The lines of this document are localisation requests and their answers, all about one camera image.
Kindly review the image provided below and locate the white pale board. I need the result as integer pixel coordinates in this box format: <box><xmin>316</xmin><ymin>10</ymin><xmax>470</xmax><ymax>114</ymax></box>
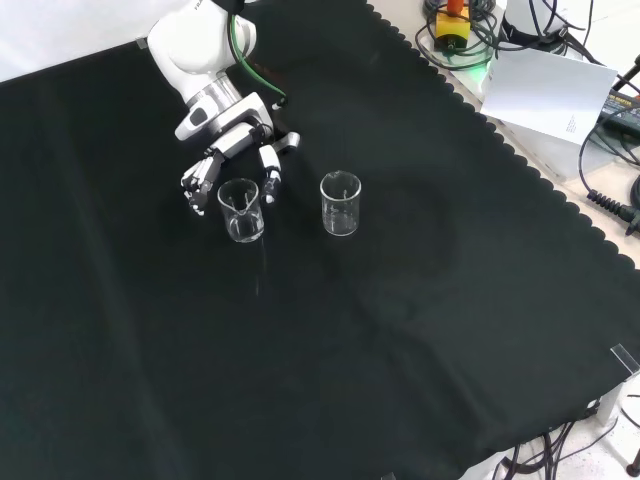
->
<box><xmin>479</xmin><ymin>46</ymin><xmax>620</xmax><ymax>148</ymax></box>

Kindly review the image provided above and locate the black floor cable bundle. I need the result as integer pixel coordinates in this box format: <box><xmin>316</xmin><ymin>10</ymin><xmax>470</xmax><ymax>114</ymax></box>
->
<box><xmin>491</xmin><ymin>399</ymin><xmax>640</xmax><ymax>480</ymax></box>

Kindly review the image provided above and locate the black bench cloth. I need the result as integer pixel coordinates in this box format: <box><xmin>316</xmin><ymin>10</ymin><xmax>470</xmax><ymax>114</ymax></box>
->
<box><xmin>0</xmin><ymin>0</ymin><xmax>640</xmax><ymax>480</ymax></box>

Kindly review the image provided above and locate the clear glass beaker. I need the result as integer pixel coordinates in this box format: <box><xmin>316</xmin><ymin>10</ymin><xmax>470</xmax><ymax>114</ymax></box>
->
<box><xmin>217</xmin><ymin>177</ymin><xmax>266</xmax><ymax>245</ymax></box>
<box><xmin>319</xmin><ymin>170</ymin><xmax>363</xmax><ymax>238</ymax></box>

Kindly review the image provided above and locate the black spiral cable plug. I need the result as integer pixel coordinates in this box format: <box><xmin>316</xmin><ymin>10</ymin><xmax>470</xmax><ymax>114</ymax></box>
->
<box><xmin>583</xmin><ymin>186</ymin><xmax>640</xmax><ymax>237</ymax></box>

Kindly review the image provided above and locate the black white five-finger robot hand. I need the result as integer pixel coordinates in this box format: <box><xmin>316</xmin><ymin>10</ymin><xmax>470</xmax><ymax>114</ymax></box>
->
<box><xmin>173</xmin><ymin>91</ymin><xmax>302</xmax><ymax>217</ymax></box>

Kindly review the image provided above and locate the yellow stop button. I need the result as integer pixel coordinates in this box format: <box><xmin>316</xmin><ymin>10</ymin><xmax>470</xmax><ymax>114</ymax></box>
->
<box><xmin>433</xmin><ymin>0</ymin><xmax>474</xmax><ymax>53</ymax></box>

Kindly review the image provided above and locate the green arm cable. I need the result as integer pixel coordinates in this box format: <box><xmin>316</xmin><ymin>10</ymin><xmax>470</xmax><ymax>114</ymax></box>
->
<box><xmin>228</xmin><ymin>12</ymin><xmax>290</xmax><ymax>111</ymax></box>

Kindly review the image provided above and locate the black power adapter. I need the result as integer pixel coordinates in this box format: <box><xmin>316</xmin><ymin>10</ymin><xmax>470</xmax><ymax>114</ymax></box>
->
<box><xmin>598</xmin><ymin>88</ymin><xmax>640</xmax><ymax>133</ymax></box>

